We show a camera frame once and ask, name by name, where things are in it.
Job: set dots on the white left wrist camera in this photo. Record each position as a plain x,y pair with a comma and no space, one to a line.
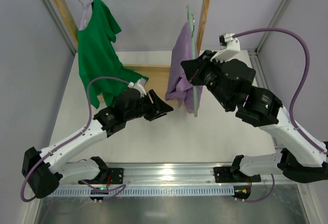
139,86

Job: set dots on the slotted grey cable duct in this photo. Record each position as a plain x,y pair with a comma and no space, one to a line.
149,191

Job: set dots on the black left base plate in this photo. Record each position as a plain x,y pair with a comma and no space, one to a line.
113,176

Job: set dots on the purple clothes hanger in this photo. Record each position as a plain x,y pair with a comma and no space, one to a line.
86,7

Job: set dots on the purple trousers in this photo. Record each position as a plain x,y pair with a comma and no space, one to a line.
179,87

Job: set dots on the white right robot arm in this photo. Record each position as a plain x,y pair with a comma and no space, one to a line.
298,161

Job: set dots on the aluminium mounting rail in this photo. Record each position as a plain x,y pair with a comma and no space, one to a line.
166,171

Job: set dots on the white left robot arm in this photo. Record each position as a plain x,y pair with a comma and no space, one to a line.
99,127

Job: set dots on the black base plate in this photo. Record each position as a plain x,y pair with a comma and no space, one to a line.
224,174
113,176

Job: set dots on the wooden clothes rack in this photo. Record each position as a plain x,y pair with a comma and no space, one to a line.
205,16

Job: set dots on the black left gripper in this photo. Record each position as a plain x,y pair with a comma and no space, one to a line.
149,106

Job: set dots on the right controller board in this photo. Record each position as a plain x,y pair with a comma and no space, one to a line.
241,192

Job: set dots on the left controller board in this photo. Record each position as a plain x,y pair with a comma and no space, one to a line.
98,194

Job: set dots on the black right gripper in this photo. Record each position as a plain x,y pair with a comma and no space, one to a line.
202,71

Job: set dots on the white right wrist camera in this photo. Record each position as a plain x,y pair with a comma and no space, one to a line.
231,47

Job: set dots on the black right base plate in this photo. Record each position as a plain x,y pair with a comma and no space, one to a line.
224,174

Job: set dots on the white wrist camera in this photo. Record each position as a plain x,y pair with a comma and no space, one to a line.
231,47
139,86

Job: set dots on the green t-shirt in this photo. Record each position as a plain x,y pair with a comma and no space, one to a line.
96,55

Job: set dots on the controller board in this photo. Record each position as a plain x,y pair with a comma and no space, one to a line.
98,194
241,192

